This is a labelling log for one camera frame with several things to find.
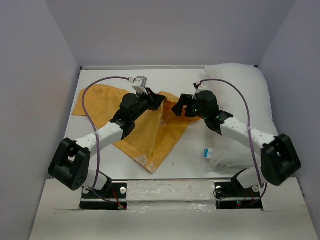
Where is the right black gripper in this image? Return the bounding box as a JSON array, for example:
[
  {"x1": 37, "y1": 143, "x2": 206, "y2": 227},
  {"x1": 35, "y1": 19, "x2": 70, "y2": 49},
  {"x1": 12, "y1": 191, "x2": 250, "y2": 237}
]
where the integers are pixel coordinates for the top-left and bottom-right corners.
[{"x1": 171, "y1": 93, "x2": 208, "y2": 120}]

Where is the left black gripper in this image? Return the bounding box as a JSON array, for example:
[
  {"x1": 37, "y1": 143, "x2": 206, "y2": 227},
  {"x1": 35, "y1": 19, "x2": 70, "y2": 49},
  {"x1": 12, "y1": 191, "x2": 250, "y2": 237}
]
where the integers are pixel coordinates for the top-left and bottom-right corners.
[{"x1": 130, "y1": 88, "x2": 165, "y2": 122}]

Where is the yellow orange pillowcase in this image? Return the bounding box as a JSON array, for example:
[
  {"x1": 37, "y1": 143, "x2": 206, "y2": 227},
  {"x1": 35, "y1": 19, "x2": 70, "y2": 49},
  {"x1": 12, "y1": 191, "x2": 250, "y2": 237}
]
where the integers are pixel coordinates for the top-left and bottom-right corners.
[{"x1": 72, "y1": 84, "x2": 200, "y2": 174}]

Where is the white pillow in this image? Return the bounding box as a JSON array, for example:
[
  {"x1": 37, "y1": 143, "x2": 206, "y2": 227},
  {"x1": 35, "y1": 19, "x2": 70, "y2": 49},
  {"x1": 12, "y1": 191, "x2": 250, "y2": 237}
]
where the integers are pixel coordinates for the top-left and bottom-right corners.
[{"x1": 205, "y1": 63, "x2": 278, "y2": 168}]

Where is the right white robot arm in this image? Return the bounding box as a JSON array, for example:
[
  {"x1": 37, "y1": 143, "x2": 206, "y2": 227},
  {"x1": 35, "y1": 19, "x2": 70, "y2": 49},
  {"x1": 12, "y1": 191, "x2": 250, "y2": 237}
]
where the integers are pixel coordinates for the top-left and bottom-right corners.
[{"x1": 171, "y1": 90, "x2": 302, "y2": 196}]

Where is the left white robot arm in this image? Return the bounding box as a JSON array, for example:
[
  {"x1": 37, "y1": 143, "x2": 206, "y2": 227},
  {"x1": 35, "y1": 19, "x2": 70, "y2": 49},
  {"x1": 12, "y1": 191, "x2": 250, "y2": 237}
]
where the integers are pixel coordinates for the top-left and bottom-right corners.
[{"x1": 48, "y1": 88, "x2": 166, "y2": 198}]

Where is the blue white pillow label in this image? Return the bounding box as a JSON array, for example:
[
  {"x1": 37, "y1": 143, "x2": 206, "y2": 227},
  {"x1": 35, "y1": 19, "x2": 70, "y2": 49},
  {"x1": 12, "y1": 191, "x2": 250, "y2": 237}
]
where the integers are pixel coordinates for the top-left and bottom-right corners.
[{"x1": 203, "y1": 148, "x2": 213, "y2": 159}]

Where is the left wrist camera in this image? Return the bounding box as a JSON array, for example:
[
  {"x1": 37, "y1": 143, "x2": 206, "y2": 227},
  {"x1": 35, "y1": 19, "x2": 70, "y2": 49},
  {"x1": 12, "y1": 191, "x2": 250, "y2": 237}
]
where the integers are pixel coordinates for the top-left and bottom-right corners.
[{"x1": 128, "y1": 76, "x2": 147, "y2": 94}]

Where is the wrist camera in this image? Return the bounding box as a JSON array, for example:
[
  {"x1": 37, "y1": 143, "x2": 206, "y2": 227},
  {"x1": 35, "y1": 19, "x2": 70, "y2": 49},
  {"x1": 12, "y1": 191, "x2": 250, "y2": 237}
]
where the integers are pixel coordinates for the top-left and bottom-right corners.
[
  {"x1": 193, "y1": 81, "x2": 208, "y2": 94},
  {"x1": 128, "y1": 76, "x2": 147, "y2": 94}
]

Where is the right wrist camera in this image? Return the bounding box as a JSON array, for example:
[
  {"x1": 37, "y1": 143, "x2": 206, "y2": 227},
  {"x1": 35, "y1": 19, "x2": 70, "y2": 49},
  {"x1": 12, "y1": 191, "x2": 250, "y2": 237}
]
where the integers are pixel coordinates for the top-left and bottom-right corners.
[{"x1": 193, "y1": 81, "x2": 208, "y2": 94}]

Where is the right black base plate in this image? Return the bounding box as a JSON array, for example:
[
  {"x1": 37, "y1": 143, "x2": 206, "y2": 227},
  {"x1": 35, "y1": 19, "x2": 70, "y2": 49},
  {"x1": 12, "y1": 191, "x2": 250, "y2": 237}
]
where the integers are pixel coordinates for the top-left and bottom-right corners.
[{"x1": 213, "y1": 181, "x2": 263, "y2": 210}]

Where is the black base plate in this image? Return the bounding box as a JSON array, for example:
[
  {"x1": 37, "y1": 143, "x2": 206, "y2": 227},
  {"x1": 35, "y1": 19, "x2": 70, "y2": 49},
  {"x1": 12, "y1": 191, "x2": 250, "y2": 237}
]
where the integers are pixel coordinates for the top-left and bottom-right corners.
[
  {"x1": 79, "y1": 181, "x2": 128, "y2": 211},
  {"x1": 213, "y1": 181, "x2": 263, "y2": 210}
]

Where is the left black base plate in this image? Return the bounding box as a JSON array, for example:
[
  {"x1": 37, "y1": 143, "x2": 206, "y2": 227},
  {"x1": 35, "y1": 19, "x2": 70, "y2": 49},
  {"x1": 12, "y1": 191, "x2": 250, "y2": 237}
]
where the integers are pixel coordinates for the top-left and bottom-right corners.
[{"x1": 79, "y1": 181, "x2": 128, "y2": 211}]

